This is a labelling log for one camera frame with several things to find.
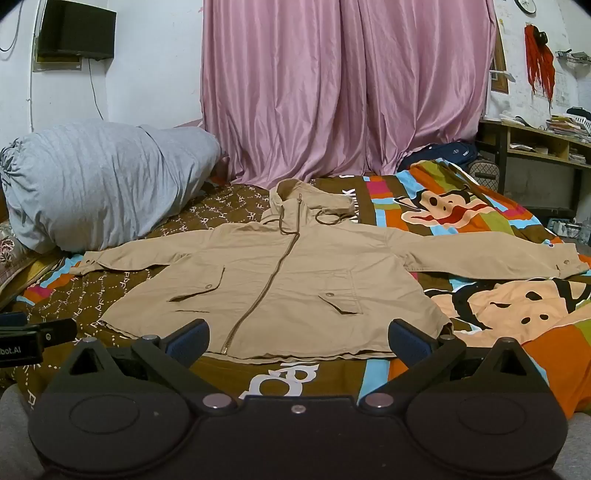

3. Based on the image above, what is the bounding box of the white power strip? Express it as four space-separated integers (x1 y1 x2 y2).
547 218 587 240

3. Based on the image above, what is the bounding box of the pink curtain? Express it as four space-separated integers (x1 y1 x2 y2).
200 0 498 190

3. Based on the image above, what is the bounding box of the brown patterned bag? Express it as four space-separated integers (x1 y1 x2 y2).
467 157 499 189

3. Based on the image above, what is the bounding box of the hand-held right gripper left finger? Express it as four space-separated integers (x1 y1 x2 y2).
50 318 234 414

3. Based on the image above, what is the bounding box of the dark blue backpack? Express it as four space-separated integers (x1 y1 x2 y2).
401 141 478 175

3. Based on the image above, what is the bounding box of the floral patterned pillow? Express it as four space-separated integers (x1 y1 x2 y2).
0 220 61 305

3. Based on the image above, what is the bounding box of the colourful cartoon printed bed sheet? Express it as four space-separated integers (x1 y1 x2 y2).
0 159 591 418

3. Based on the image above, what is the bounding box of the grey bundled pillow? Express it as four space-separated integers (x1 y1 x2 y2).
0 119 222 254

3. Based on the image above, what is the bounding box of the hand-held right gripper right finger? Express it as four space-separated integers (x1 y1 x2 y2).
359 318 551 414

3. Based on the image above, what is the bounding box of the black wall television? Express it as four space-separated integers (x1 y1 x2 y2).
37 0 117 61

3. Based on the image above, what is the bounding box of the white plastic basket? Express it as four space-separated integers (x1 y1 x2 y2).
566 107 591 137

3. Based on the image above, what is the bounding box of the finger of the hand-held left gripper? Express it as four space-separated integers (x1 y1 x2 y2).
37 318 78 348

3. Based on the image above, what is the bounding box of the red tassel wall hanging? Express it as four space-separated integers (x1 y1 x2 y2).
524 24 556 112

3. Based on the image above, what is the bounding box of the wooden shelf desk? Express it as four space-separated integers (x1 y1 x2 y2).
478 117 591 222

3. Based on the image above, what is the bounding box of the framed wall picture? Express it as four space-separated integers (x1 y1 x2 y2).
489 28 509 95

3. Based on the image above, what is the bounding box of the black wall cable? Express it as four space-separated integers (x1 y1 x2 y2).
87 58 105 121

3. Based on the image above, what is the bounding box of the beige hooded jacket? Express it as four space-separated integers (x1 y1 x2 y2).
76 179 591 365

